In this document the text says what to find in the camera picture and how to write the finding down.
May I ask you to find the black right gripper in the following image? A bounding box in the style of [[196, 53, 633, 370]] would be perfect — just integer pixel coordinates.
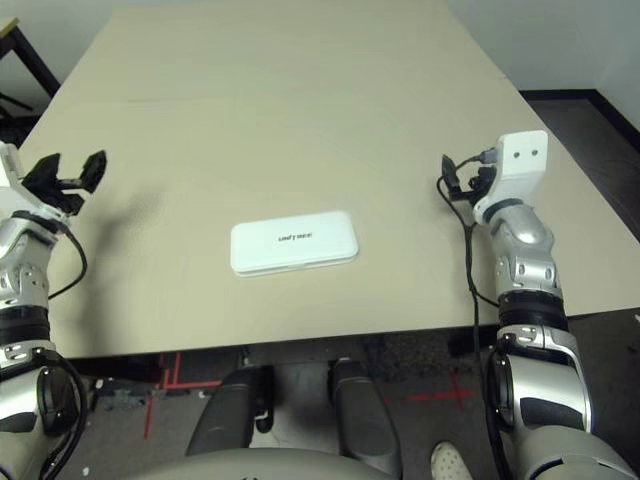
[[440, 153, 497, 205]]

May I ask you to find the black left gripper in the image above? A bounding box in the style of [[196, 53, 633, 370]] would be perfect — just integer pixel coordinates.
[[22, 148, 109, 217]]

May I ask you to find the white plastic pencil case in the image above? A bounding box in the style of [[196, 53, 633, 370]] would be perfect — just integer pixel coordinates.
[[229, 209, 360, 277]]

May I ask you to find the grey robot right leg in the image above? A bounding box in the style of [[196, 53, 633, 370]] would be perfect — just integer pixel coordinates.
[[327, 357, 404, 476]]

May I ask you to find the grey robot leg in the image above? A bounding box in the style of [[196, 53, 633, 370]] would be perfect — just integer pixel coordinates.
[[327, 357, 404, 476], [185, 367, 275, 457]]

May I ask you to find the white perforated shoe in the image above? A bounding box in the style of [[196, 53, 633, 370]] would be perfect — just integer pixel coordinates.
[[430, 441, 474, 480]]

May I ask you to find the grey robot left leg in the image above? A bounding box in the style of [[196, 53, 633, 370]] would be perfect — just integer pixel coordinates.
[[185, 367, 275, 457]]

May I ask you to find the silver robot torso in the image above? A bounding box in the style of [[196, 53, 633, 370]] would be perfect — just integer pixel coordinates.
[[119, 447, 396, 480]]

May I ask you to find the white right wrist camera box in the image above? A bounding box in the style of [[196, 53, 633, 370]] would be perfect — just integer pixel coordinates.
[[472, 129, 550, 225]]

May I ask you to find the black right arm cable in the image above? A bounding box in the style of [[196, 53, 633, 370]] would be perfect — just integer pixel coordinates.
[[436, 148, 516, 480]]

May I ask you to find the short black left gripper cable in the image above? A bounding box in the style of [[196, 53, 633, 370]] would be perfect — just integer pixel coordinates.
[[47, 230, 89, 301]]

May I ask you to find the side table with black frame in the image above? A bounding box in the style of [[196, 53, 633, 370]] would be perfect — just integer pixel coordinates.
[[0, 17, 61, 99]]

